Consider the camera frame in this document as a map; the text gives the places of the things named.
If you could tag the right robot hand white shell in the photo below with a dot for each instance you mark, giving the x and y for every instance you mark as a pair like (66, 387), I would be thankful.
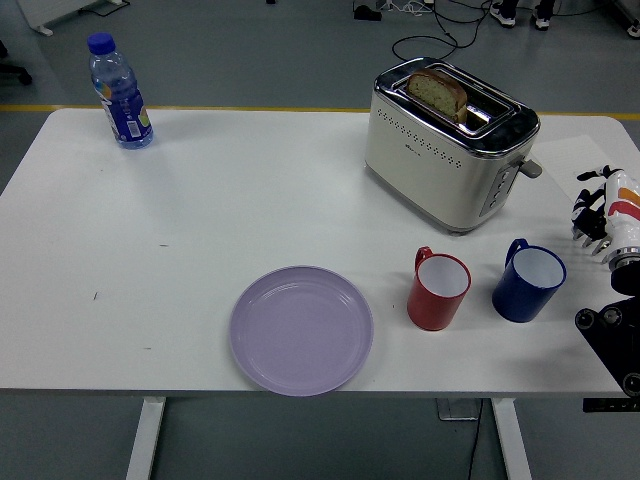
(622, 215)

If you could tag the grey toaster lever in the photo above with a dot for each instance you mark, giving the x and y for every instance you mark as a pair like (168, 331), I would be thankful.
(531, 167)

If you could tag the slice of toast bread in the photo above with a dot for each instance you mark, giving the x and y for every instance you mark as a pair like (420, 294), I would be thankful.
(435, 92)

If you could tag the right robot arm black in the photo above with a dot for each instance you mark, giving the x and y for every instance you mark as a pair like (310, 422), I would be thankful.
(610, 320)

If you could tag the purple plate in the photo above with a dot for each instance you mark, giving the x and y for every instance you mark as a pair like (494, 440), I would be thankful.
(301, 331)

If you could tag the metal toast rack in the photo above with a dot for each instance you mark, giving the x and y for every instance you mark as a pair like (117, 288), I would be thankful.
(584, 243)

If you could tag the white paper sheet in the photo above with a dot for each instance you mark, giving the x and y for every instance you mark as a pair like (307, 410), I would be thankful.
(575, 160)

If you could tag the blue mug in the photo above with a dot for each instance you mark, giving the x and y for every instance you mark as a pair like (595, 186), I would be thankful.
(520, 297)

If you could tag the grey chair caster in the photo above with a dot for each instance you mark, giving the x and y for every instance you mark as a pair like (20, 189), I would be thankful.
(634, 29)

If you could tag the cream and chrome toaster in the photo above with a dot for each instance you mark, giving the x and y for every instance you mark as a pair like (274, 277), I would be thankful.
(440, 165)

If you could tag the black table control panel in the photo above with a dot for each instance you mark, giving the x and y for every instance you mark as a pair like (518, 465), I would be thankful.
(605, 405)

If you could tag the red mug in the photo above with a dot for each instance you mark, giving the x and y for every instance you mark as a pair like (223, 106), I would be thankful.
(432, 305)

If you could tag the person's shoe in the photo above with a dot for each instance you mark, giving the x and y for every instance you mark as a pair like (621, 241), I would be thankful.
(542, 15)
(502, 12)

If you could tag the white table leg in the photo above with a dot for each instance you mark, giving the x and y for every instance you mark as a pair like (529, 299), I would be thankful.
(511, 440)
(146, 440)

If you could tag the grey under-table box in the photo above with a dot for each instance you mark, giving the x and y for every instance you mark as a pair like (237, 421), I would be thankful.
(455, 409)

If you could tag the black power adapter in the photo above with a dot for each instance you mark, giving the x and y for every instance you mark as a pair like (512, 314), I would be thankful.
(367, 12)

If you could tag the blue labelled water bottle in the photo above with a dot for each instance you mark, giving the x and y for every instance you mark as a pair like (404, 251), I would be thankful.
(125, 105)

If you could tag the white furniture base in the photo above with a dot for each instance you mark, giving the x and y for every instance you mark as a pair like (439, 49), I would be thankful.
(45, 17)

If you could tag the black office chair base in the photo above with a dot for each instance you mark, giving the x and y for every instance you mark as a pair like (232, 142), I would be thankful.
(15, 72)

